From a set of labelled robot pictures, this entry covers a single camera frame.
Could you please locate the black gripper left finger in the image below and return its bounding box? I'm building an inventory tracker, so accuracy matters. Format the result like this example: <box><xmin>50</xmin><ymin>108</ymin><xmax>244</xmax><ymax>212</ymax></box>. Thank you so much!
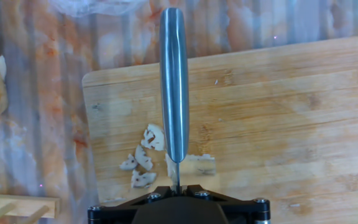
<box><xmin>87</xmin><ymin>185</ymin><xmax>180</xmax><ymax>224</ymax></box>

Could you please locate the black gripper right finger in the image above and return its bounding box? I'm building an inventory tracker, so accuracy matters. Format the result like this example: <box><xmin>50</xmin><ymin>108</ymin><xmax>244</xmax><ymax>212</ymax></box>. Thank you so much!
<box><xmin>178</xmin><ymin>184</ymin><xmax>272</xmax><ymax>224</ymax></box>

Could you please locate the lotus slice with holes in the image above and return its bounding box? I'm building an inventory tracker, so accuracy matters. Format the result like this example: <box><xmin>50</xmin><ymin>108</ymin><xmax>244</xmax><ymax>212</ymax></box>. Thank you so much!
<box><xmin>131</xmin><ymin>169</ymin><xmax>158</xmax><ymax>189</ymax></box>
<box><xmin>140</xmin><ymin>123</ymin><xmax>167</xmax><ymax>152</ymax></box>

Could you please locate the small lotus slice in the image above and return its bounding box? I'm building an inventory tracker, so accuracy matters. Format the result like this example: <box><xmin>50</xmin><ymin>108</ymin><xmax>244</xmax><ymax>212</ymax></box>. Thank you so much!
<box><xmin>134</xmin><ymin>144</ymin><xmax>154</xmax><ymax>172</ymax></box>
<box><xmin>119</xmin><ymin>153</ymin><xmax>139</xmax><ymax>171</ymax></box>

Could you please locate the lotus root piece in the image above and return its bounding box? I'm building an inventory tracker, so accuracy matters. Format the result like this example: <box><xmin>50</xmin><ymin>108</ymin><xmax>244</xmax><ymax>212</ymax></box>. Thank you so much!
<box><xmin>165</xmin><ymin>152</ymin><xmax>217</xmax><ymax>179</ymax></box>

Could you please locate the steel cleaver knife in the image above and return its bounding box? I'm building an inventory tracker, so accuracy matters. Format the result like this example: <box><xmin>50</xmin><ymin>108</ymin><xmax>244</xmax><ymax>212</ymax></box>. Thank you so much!
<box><xmin>159</xmin><ymin>6</ymin><xmax>190</xmax><ymax>194</ymax></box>

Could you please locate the bamboo cutting board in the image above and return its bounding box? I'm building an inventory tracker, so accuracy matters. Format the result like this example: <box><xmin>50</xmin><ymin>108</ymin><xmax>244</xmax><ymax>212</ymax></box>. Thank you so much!
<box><xmin>81</xmin><ymin>35</ymin><xmax>358</xmax><ymax>224</ymax></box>

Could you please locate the wooden peg rack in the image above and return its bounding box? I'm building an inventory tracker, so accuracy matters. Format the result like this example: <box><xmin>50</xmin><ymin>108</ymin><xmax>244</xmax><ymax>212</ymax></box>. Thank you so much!
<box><xmin>0</xmin><ymin>192</ymin><xmax>62</xmax><ymax>224</ymax></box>

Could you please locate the marble pattern plastic sheet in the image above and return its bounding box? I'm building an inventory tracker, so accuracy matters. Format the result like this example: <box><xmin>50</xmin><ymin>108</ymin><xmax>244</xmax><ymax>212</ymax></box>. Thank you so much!
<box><xmin>0</xmin><ymin>0</ymin><xmax>358</xmax><ymax>224</ymax></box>

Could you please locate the clear plastic bag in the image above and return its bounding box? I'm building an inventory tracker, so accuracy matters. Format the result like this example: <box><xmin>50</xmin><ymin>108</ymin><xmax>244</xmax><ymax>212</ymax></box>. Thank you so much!
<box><xmin>47</xmin><ymin>0</ymin><xmax>151</xmax><ymax>17</ymax></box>

